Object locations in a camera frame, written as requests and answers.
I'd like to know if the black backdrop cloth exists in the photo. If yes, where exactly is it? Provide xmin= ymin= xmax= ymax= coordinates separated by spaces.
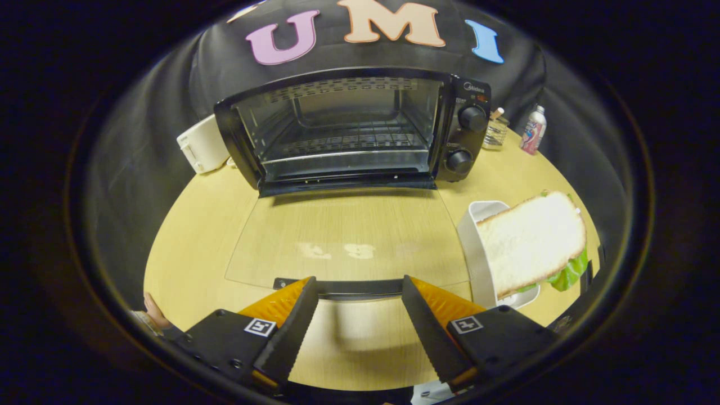
xmin=84 ymin=0 xmax=636 ymax=304

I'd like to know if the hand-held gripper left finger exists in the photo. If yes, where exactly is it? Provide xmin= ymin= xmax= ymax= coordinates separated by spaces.
xmin=160 ymin=276 xmax=320 ymax=394

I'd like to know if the white plastic tray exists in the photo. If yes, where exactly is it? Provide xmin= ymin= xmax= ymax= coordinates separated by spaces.
xmin=457 ymin=200 xmax=542 ymax=309

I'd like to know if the clear ribbed container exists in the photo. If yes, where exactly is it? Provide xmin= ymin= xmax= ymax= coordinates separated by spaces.
xmin=483 ymin=107 xmax=510 ymax=151

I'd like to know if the white bottle with pink label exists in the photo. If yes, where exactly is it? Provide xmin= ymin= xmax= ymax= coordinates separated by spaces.
xmin=520 ymin=105 xmax=547 ymax=156

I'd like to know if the white bread lettuce sandwich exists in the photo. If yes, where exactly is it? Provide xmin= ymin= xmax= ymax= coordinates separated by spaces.
xmin=477 ymin=190 xmax=590 ymax=300

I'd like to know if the white plastic appliance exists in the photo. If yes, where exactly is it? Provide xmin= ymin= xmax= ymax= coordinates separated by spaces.
xmin=176 ymin=114 xmax=231 ymax=174

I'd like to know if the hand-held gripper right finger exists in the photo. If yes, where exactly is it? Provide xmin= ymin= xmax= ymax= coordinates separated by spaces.
xmin=400 ymin=274 xmax=559 ymax=393

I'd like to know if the black toaster oven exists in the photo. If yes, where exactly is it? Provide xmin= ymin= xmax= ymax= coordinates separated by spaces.
xmin=214 ymin=66 xmax=493 ymax=299

